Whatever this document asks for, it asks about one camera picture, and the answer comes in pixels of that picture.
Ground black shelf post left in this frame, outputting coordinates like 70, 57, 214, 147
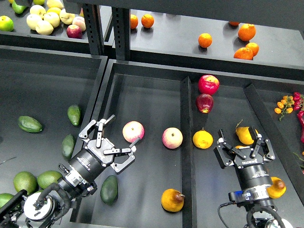
82, 3, 105, 56

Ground pink apple right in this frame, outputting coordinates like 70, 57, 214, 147
162, 127, 183, 149

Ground dark green avocado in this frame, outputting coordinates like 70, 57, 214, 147
100, 175, 118, 205

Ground red apple on shelf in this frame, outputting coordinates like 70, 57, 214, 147
66, 24, 82, 39

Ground avocado upper right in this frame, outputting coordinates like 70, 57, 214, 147
67, 104, 81, 126

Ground avocado by bin wall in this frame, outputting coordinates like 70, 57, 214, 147
61, 134, 76, 160

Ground dark red apple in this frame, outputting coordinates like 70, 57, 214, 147
196, 94, 214, 114

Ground orange top left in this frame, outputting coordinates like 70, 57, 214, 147
130, 14, 138, 29

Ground black bin divider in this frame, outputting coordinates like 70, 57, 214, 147
180, 77, 197, 228

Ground avocado far left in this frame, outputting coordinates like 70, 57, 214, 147
18, 116, 43, 133

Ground pale peach fruit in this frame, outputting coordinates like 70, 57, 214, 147
72, 16, 86, 32

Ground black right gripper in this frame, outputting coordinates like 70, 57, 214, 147
213, 129, 275, 190

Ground yellow pear by divider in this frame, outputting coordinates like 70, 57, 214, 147
192, 128, 213, 149

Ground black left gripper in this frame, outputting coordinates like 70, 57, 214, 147
69, 114, 141, 181

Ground black shelf post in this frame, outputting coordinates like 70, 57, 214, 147
82, 3, 105, 56
112, 7, 131, 61

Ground yellow pear with stem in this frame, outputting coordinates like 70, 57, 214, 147
235, 119, 254, 145

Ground pink apple left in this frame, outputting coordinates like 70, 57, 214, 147
122, 121, 144, 143

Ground pink apple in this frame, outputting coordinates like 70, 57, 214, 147
122, 121, 144, 143
162, 127, 183, 149

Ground orange front right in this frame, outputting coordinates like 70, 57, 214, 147
234, 47, 254, 60

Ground yellow pear lower right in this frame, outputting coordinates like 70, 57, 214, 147
266, 177, 286, 199

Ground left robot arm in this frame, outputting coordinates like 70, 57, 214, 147
0, 115, 142, 228

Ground orange right small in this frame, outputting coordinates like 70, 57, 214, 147
246, 42, 259, 57

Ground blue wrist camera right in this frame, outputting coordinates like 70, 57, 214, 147
228, 190, 252, 203

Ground orange cherry tomato bunch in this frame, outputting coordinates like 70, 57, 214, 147
274, 95, 295, 121

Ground large orange top right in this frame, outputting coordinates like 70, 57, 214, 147
238, 23, 256, 41

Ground green mango bottom left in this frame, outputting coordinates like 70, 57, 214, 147
0, 193, 14, 208

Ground orange centre shelf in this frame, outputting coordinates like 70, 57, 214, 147
198, 33, 212, 48

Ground red chili peppers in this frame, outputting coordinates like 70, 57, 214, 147
294, 92, 304, 143

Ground black shelf post right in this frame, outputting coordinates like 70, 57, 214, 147
112, 7, 131, 61

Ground bright red apple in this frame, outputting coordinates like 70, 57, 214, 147
198, 75, 220, 95

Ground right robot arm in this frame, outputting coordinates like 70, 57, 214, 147
213, 127, 287, 228

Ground yellow pear brown end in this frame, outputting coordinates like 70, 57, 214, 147
161, 189, 185, 212

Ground black slanted divider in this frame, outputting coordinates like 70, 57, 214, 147
243, 83, 304, 181

